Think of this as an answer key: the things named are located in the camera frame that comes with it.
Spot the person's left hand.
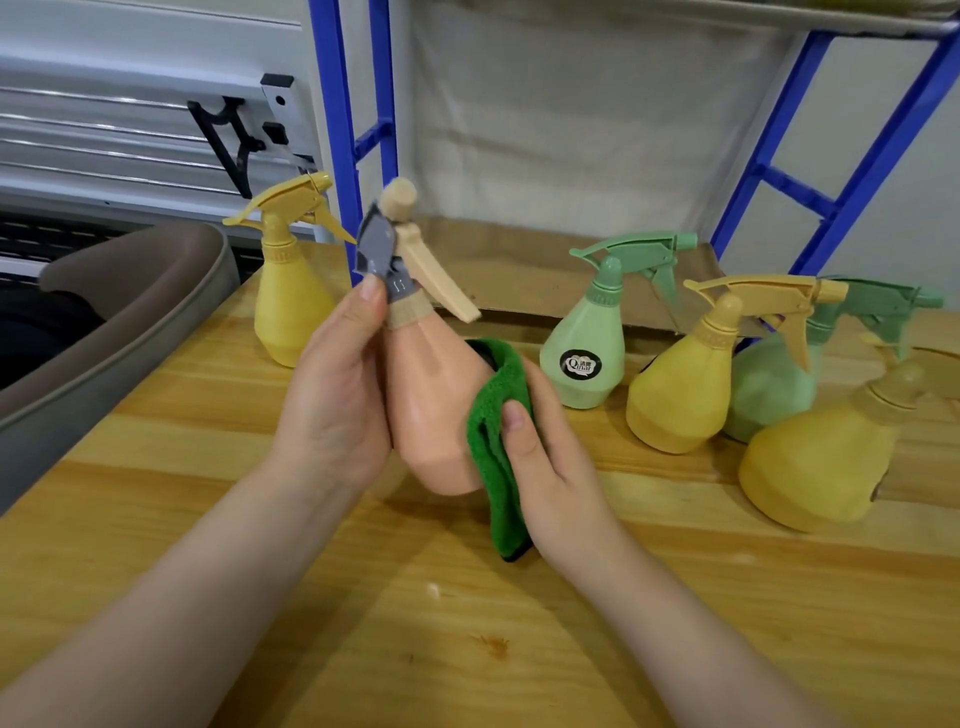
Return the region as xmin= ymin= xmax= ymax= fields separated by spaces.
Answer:
xmin=268 ymin=274 xmax=393 ymax=496

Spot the person's right hand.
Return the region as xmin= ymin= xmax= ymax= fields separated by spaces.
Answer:
xmin=500 ymin=357 xmax=624 ymax=579

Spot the green microfiber cloth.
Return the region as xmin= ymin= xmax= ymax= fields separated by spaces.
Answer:
xmin=465 ymin=338 xmax=537 ymax=563

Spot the pink spray bottle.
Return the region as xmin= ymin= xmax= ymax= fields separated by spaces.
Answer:
xmin=354 ymin=177 xmax=505 ymax=498

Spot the person's right forearm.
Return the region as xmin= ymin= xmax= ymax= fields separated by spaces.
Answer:
xmin=551 ymin=525 xmax=834 ymax=728

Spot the person's left forearm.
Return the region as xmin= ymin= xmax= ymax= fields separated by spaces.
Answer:
xmin=0 ymin=459 xmax=354 ymax=728

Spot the yellow spray bottle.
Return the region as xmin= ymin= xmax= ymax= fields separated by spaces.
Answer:
xmin=625 ymin=274 xmax=849 ymax=456
xmin=222 ymin=171 xmax=357 ymax=369
xmin=738 ymin=333 xmax=960 ymax=534

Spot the green spray bottle black label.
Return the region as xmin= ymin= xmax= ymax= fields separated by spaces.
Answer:
xmin=539 ymin=231 xmax=699 ymax=411

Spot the brown cardboard sheet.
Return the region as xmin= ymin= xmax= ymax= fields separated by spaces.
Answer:
xmin=408 ymin=216 xmax=766 ymax=336

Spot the grey plastic bin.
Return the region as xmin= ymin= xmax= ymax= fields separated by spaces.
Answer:
xmin=0 ymin=221 xmax=241 ymax=516

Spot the white cloth backdrop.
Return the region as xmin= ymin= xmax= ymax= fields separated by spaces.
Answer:
xmin=393 ymin=0 xmax=796 ymax=240

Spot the black wall bracket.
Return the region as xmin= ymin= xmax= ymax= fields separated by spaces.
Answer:
xmin=186 ymin=73 xmax=316 ymax=201

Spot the blue metal shelf frame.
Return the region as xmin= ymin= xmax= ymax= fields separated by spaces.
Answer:
xmin=309 ymin=0 xmax=960 ymax=288

